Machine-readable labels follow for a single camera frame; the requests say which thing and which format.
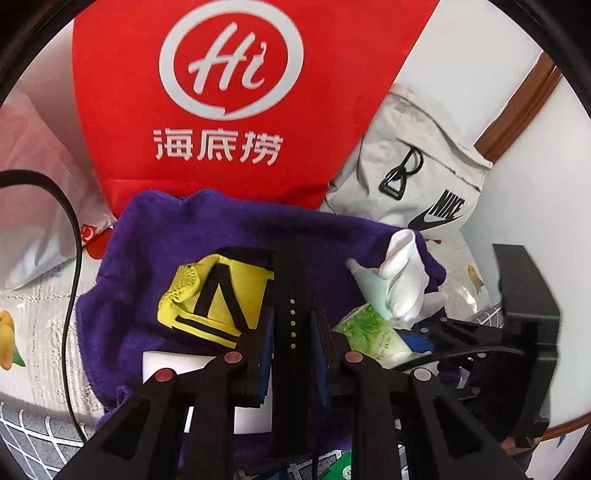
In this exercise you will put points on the brown wooden door frame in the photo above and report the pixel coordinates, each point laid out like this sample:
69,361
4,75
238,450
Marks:
521,101

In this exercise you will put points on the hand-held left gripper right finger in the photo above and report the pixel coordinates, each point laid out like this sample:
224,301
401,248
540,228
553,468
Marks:
319,355

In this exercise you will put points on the white glove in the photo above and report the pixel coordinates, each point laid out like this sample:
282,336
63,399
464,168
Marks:
411,277

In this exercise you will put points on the yellow mesh pouch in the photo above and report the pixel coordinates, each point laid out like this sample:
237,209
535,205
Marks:
240,295

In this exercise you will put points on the green tissue pack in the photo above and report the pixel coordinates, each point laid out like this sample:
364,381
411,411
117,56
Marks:
369,332

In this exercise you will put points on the white box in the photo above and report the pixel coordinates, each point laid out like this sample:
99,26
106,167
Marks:
184,362

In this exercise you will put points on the white plastic shopping bag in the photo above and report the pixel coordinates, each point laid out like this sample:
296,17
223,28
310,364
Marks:
37,207

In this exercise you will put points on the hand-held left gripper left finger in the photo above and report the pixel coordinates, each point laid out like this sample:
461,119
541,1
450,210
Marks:
267,364

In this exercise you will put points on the grey checked tablecloth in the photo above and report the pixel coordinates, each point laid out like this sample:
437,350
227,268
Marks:
27,438

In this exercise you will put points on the light green cloth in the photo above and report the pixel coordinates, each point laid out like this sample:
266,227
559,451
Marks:
374,286

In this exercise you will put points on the grey canvas bag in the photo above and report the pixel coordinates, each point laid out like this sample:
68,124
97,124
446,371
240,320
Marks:
369,184

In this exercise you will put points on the red paper bag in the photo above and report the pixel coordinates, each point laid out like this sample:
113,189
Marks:
115,92

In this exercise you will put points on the purple towel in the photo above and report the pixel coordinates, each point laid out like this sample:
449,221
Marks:
152,258

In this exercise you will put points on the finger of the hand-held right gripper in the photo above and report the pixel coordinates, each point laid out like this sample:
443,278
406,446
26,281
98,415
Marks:
461,330
461,357

